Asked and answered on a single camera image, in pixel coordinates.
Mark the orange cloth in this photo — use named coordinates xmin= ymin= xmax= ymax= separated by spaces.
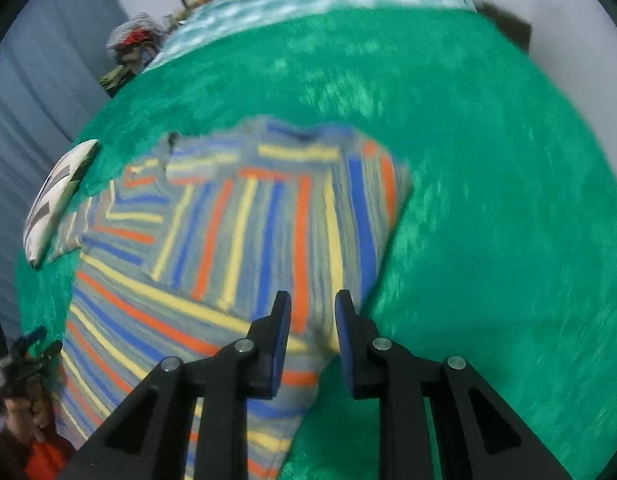
xmin=21 ymin=435 xmax=78 ymax=480

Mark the grey-blue curtain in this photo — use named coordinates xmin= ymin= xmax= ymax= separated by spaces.
xmin=0 ymin=0 xmax=114 ymax=321

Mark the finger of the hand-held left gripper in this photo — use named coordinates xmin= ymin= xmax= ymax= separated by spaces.
xmin=13 ymin=326 xmax=64 ymax=368

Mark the dark bed frame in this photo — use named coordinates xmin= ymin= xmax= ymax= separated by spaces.
xmin=481 ymin=2 xmax=534 ymax=52

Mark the geometric patterned cushion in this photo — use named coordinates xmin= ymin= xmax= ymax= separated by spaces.
xmin=23 ymin=139 xmax=100 ymax=268

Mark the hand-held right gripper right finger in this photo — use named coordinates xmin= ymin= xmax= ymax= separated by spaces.
xmin=335 ymin=289 xmax=574 ymax=480

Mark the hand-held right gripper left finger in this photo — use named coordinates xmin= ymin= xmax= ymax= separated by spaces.
xmin=58 ymin=290 xmax=293 ymax=480

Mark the patterned bonnet with red cloth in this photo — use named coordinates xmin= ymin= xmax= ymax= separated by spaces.
xmin=107 ymin=14 xmax=166 ymax=66

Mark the green satin blanket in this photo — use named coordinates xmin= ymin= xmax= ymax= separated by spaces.
xmin=13 ymin=7 xmax=617 ymax=480

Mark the striped knit sweater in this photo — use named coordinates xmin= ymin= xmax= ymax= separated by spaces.
xmin=48 ymin=115 xmax=414 ymax=480

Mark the pile of olive clothes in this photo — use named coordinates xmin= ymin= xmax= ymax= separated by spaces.
xmin=99 ymin=62 xmax=149 ymax=97

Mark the person's left hand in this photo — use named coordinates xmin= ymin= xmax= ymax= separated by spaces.
xmin=3 ymin=377 xmax=56 ymax=443

